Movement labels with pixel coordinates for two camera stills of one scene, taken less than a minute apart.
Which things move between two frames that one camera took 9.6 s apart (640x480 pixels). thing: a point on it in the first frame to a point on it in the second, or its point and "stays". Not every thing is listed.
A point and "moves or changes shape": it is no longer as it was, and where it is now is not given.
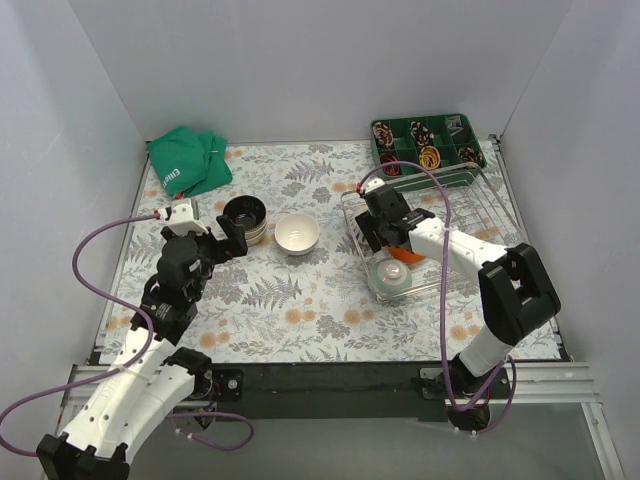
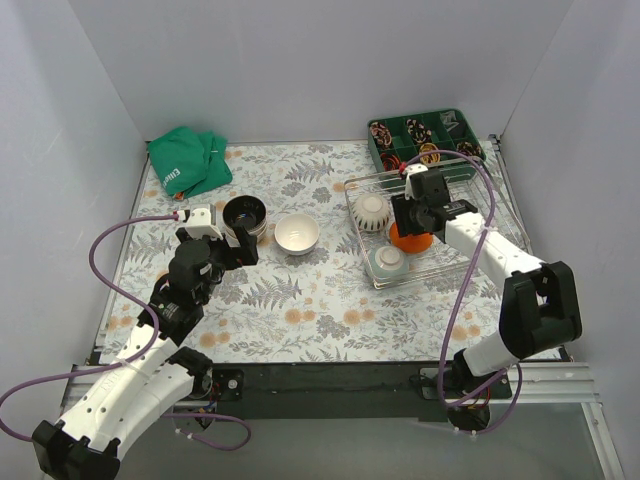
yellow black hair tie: [429, 157] stays
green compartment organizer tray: [445, 144] stays
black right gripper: [379, 228] to [407, 220]
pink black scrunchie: [383, 135] stays
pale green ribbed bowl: [389, 276] moves or changes shape
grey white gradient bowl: [296, 234] stays
